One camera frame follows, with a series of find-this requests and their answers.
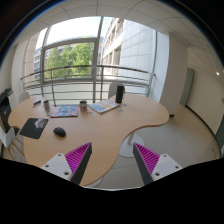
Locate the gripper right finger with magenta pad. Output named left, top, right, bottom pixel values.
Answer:
left=133, top=143, right=182, bottom=185

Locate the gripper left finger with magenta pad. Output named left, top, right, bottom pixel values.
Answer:
left=42, top=143, right=92, bottom=185

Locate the black computer mouse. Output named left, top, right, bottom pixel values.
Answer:
left=53, top=127, right=66, bottom=137

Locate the black mouse pad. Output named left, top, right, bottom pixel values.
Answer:
left=20, top=118, right=48, bottom=139

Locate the wooden curved table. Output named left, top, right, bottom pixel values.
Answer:
left=7, top=92, right=170, bottom=187

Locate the red blue magazine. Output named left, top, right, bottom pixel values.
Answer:
left=50, top=105, right=79, bottom=118

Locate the dark printed mug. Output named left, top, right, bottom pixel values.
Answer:
left=79, top=100, right=87, bottom=111

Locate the black cylindrical speaker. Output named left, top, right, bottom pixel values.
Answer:
left=115, top=85, right=125, bottom=103

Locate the white chair at left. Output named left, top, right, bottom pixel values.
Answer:
left=18, top=92, right=30, bottom=103

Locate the metal balcony railing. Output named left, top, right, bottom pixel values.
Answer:
left=21, top=65, right=155, bottom=106

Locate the white chair behind table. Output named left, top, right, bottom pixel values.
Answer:
left=108, top=81, right=123, bottom=98

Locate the white table pedestal base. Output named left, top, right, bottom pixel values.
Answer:
left=119, top=133, right=144, bottom=158

